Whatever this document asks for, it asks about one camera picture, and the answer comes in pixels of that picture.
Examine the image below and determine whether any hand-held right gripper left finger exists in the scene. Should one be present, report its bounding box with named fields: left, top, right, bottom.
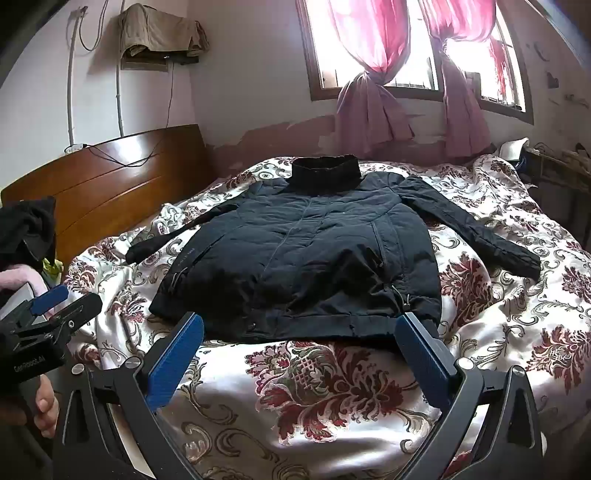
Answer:
left=53, top=311, right=206, bottom=480

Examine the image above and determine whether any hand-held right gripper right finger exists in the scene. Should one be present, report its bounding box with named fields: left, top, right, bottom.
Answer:
left=394, top=311, right=550, bottom=480

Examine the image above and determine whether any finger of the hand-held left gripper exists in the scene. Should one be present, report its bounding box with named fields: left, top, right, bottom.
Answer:
left=45, top=292, right=103, bottom=343
left=27, top=284, right=70, bottom=320

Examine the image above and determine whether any black padded jacket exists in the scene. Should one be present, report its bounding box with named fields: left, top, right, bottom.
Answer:
left=126, top=154, right=542, bottom=344

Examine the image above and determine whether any person's left hand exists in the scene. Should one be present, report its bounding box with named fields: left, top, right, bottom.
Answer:
left=0, top=373, right=61, bottom=439

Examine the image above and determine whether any pink cloth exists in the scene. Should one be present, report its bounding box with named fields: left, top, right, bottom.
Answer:
left=0, top=264, right=49, bottom=297

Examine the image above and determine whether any dark cloth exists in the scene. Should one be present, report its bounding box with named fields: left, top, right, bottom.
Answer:
left=0, top=196, right=57, bottom=271

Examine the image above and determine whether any floral bed blanket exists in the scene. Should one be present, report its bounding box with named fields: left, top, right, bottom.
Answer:
left=62, top=154, right=591, bottom=480

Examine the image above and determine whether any wooden headboard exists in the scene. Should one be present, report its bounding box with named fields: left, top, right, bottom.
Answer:
left=0, top=124, right=214, bottom=273

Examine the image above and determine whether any side table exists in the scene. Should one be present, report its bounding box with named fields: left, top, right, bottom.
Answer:
left=524, top=147, right=591, bottom=241

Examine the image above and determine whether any white item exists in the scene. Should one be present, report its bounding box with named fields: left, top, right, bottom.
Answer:
left=501, top=137, right=532, bottom=160

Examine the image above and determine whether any pink curtain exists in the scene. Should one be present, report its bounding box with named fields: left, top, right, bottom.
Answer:
left=422, top=0, right=518, bottom=160
left=323, top=0, right=416, bottom=155

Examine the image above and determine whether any beige cloth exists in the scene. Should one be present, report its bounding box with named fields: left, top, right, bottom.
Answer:
left=117, top=4, right=211, bottom=58

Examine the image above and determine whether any brown framed window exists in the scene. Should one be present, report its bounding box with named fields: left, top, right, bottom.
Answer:
left=295, top=0, right=536, bottom=123

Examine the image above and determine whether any white wall pipe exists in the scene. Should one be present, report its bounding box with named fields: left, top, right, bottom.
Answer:
left=66, top=9, right=78, bottom=148
left=115, top=69, right=126, bottom=138

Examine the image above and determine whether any black cable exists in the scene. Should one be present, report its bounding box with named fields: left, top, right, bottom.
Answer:
left=85, top=60, right=175, bottom=168

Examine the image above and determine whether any wall shelf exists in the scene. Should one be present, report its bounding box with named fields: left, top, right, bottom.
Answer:
left=121, top=48, right=200, bottom=72

